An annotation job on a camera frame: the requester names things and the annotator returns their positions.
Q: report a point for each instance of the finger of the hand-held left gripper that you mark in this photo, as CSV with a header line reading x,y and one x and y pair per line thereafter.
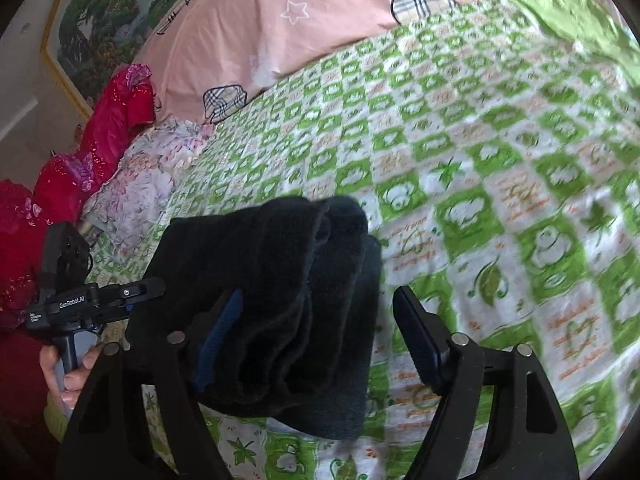
x,y
142,292

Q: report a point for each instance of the framed landscape painting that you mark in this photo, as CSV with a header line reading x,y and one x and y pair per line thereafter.
x,y
100,20

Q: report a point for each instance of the person's left hand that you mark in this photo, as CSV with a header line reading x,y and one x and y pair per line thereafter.
x,y
52,370

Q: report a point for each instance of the red floral cloth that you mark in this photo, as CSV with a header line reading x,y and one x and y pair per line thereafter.
x,y
115,120
20,240

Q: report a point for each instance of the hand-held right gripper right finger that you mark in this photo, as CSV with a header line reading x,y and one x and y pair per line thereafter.
x,y
420,340

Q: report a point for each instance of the green checkered bed sheet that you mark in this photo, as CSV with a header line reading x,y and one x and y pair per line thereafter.
x,y
500,185

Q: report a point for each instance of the pink heart print quilt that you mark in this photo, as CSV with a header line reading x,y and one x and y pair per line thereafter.
x,y
325,35

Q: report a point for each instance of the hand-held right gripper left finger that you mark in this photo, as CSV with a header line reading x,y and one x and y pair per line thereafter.
x,y
220,340

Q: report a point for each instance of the black pants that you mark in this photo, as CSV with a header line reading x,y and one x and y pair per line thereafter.
x,y
300,310

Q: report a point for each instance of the floral ruffled pillow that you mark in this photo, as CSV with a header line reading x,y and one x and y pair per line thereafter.
x,y
145,185

